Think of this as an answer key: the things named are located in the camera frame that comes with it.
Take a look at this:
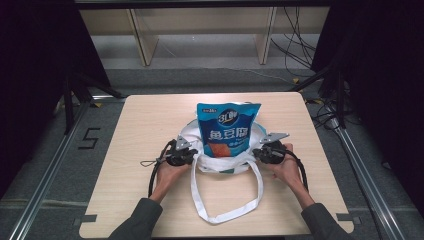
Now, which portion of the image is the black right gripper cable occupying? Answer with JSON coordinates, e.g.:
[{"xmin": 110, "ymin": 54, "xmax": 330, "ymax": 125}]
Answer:
[{"xmin": 282, "ymin": 148, "xmax": 310, "ymax": 195}]

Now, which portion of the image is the bundle of black cables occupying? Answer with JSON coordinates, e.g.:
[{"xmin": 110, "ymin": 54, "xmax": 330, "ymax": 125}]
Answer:
[{"xmin": 269, "ymin": 6, "xmax": 318, "ymax": 78}]

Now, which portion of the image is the black metal stand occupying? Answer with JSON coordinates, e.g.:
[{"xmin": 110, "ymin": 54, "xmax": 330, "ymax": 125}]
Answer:
[
  {"xmin": 287, "ymin": 61, "xmax": 348, "ymax": 130},
  {"xmin": 62, "ymin": 70, "xmax": 127, "ymax": 135}
]

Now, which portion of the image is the thin white floor cable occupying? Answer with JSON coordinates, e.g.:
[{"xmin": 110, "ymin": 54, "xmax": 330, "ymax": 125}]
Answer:
[{"xmin": 204, "ymin": 65, "xmax": 295, "ymax": 85}]

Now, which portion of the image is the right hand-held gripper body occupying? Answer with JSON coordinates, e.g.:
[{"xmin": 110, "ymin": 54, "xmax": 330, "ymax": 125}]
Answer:
[{"xmin": 258, "ymin": 132, "xmax": 291, "ymax": 165}]

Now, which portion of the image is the light wooden shelf unit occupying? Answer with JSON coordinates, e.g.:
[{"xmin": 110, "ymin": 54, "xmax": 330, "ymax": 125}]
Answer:
[{"xmin": 79, "ymin": 5, "xmax": 332, "ymax": 67}]

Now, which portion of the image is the aluminium floor rail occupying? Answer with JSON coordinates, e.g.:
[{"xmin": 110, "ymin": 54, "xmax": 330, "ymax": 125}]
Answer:
[
  {"xmin": 7, "ymin": 95, "xmax": 127, "ymax": 240},
  {"xmin": 327, "ymin": 105, "xmax": 408, "ymax": 240}
]

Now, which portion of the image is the person's right hand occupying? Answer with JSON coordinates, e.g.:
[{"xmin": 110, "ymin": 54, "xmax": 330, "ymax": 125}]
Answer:
[{"xmin": 266, "ymin": 143, "xmax": 316, "ymax": 205}]

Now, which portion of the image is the grey tape strip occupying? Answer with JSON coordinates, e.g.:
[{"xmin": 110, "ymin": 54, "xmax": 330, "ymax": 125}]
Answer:
[
  {"xmin": 335, "ymin": 212, "xmax": 362, "ymax": 226},
  {"xmin": 73, "ymin": 214, "xmax": 98, "ymax": 228}
]

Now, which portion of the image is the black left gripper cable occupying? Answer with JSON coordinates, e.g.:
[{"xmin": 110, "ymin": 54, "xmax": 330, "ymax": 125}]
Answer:
[{"xmin": 147, "ymin": 138, "xmax": 177, "ymax": 198}]

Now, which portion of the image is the black curtain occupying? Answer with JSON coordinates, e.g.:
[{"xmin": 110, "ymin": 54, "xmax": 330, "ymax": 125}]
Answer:
[
  {"xmin": 309, "ymin": 0, "xmax": 424, "ymax": 211},
  {"xmin": 0, "ymin": 0, "xmax": 113, "ymax": 201}
]

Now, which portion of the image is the thin grey cord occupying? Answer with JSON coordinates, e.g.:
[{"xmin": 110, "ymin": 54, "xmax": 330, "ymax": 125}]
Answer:
[{"xmin": 139, "ymin": 155, "xmax": 167, "ymax": 168}]

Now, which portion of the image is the blue snack packet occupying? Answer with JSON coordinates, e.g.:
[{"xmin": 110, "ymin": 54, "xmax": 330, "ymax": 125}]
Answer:
[{"xmin": 196, "ymin": 101, "xmax": 263, "ymax": 159}]

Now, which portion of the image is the tangle of black floor cables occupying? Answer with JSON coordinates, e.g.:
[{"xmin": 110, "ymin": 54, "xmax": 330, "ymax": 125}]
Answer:
[{"xmin": 305, "ymin": 95, "xmax": 363, "ymax": 132}]

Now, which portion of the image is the white teal orange tote bag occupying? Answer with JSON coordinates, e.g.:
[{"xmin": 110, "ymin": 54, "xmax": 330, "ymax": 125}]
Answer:
[{"xmin": 180, "ymin": 118, "xmax": 268, "ymax": 225}]

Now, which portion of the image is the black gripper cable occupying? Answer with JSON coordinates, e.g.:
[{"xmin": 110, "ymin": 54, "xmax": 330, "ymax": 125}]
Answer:
[
  {"xmin": 282, "ymin": 148, "xmax": 310, "ymax": 195},
  {"xmin": 147, "ymin": 138, "xmax": 177, "ymax": 198}
]

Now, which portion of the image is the person's left hand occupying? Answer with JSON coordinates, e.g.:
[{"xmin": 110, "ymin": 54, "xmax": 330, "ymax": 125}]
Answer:
[{"xmin": 155, "ymin": 158, "xmax": 192, "ymax": 203}]

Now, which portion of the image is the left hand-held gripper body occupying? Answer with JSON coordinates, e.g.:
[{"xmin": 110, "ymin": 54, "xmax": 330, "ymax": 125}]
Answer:
[{"xmin": 164, "ymin": 134, "xmax": 193, "ymax": 167}]

